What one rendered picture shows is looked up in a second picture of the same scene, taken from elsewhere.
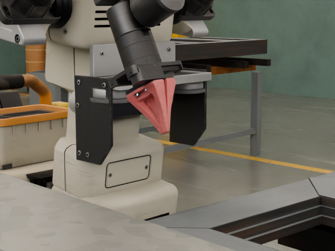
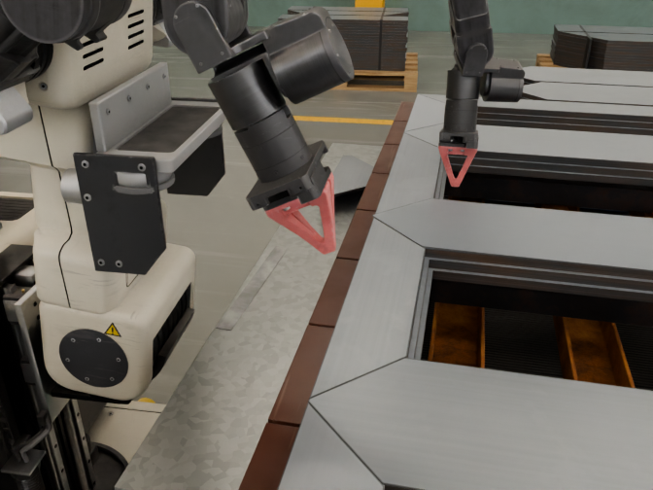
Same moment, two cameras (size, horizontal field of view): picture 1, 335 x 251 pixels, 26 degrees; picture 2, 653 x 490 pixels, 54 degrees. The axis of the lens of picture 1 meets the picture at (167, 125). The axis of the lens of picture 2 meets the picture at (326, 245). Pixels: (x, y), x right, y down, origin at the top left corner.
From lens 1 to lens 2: 0.69 m
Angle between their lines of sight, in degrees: 38
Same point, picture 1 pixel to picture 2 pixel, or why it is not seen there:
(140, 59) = (294, 157)
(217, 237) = (438, 374)
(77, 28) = (64, 79)
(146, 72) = (317, 180)
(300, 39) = not seen: outside the picture
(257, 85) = not seen: hidden behind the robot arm
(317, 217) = (431, 274)
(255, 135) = not seen: hidden behind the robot
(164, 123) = (331, 241)
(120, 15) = (250, 88)
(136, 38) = (281, 124)
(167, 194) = (189, 263)
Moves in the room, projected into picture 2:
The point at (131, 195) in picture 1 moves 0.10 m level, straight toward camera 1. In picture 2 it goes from (159, 285) to (191, 314)
